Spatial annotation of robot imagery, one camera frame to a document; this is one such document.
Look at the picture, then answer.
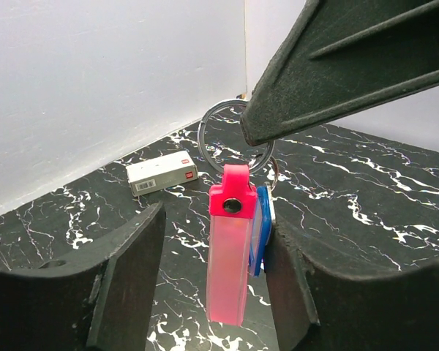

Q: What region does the white box on table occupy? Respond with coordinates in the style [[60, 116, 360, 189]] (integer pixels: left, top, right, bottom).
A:
[[126, 151, 198, 197]]

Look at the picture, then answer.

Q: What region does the pink keyring strap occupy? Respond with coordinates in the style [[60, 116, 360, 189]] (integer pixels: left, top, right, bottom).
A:
[[206, 163, 259, 326]]

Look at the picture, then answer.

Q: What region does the metal key ring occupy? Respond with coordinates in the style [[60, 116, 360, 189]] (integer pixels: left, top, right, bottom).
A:
[[196, 97, 276, 175]]

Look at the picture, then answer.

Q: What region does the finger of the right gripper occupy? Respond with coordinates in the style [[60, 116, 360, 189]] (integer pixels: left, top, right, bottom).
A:
[[241, 1, 439, 146]]

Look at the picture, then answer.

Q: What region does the blue key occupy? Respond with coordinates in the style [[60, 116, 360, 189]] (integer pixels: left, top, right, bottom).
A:
[[248, 182, 276, 276]]

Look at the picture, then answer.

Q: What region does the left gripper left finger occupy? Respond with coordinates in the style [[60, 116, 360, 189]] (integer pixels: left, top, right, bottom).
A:
[[0, 203, 166, 350]]

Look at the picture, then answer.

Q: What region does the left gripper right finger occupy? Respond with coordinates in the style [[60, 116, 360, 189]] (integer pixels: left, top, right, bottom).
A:
[[265, 217, 439, 350]]

